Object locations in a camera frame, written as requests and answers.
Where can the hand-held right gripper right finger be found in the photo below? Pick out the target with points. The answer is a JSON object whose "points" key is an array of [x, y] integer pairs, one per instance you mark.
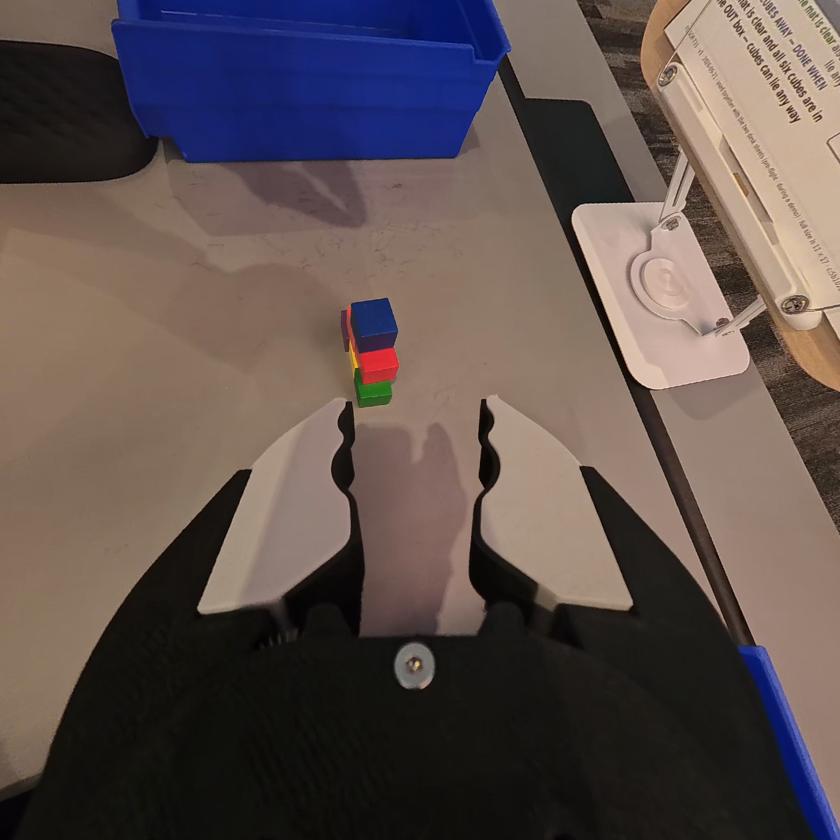
{"points": [[551, 525]]}

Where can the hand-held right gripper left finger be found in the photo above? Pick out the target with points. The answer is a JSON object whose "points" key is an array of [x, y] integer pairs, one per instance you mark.
{"points": [[282, 525]]}

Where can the green wooden cube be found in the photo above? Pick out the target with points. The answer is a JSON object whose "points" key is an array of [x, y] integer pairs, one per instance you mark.
{"points": [[374, 394]]}

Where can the red wooden cube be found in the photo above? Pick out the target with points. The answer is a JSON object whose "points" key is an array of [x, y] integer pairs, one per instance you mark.
{"points": [[379, 364]]}

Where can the orange wooden cube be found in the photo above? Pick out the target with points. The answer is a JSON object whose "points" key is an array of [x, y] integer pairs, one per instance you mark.
{"points": [[351, 348]]}

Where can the purple wooden cube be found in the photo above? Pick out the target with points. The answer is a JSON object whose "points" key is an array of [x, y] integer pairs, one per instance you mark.
{"points": [[344, 328]]}

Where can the dark blue wooden cube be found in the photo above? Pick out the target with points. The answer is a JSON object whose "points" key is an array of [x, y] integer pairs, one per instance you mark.
{"points": [[374, 318]]}

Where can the blue plastic storage bin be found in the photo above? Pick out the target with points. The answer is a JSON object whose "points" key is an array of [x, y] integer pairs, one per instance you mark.
{"points": [[295, 85], [787, 754]]}

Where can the printed instruction sheet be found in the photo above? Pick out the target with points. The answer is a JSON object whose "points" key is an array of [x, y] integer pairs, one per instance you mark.
{"points": [[774, 65]]}

